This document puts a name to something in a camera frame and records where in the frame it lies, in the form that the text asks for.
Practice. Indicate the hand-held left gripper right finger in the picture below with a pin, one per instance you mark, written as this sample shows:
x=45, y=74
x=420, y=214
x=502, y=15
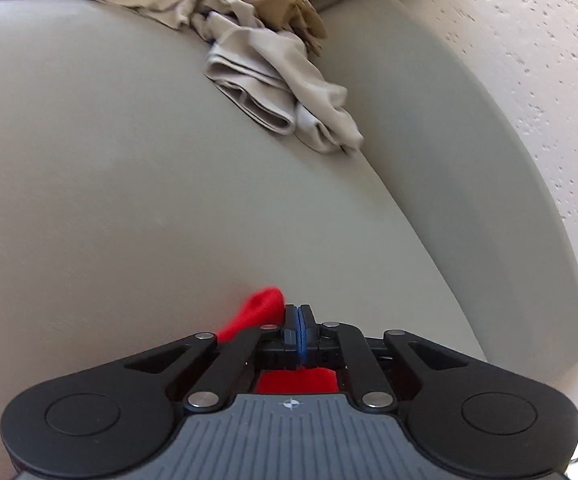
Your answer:
x=305, y=334

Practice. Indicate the crumpled khaki garment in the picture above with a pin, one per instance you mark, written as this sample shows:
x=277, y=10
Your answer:
x=289, y=10

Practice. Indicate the red long-sleeve garment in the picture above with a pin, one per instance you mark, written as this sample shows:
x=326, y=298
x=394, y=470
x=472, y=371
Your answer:
x=259, y=310

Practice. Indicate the grey sofa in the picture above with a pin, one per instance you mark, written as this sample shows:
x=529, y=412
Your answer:
x=119, y=160

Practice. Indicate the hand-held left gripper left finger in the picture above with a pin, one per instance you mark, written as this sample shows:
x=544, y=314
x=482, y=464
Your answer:
x=291, y=332

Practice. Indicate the crumpled beige garment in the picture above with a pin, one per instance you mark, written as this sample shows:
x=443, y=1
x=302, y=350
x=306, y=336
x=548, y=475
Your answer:
x=269, y=60

